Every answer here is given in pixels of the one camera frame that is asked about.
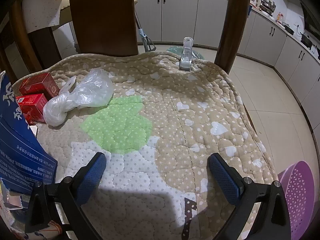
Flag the blue printed box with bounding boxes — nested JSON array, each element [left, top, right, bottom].
[[0, 71, 57, 195]]

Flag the clear plastic bag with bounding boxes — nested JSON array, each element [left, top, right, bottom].
[[43, 68, 114, 127]]

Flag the green bagged trash bin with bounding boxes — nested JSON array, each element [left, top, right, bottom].
[[167, 46, 204, 60]]

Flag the grey kitchen base cabinets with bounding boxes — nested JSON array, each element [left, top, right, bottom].
[[133, 0, 320, 131]]

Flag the purple perforated basket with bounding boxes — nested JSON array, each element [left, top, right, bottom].
[[278, 160, 315, 239]]

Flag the long red carton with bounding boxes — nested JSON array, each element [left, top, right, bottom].
[[16, 94, 48, 123]]

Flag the quilted heart pattern table cover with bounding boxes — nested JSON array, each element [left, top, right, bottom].
[[11, 51, 279, 240]]

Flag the red box with gold emblem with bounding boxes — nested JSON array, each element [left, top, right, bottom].
[[19, 73, 60, 101]]

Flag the mop with blue clamp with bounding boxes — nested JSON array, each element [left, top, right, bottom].
[[135, 11, 156, 53]]

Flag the dark wooden chair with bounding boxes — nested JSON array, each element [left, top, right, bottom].
[[69, 0, 250, 73]]

